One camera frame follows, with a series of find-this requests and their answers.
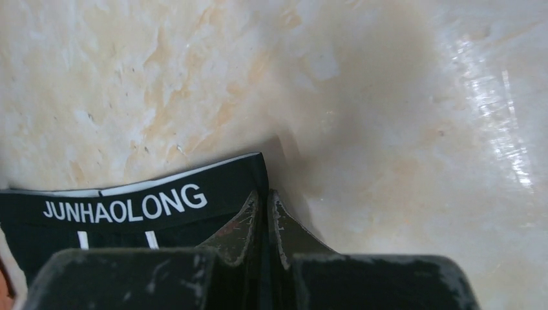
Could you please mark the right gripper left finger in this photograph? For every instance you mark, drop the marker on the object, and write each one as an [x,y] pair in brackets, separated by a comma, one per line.
[220,273]

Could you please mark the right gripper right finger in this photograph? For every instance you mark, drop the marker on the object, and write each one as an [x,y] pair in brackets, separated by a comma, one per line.
[307,274]

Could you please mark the black underwear white trim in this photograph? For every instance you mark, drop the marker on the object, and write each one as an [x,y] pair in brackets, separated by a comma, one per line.
[181,210]

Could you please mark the orange underwear cream waistband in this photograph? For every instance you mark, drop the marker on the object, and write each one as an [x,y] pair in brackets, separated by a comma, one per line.
[6,291]

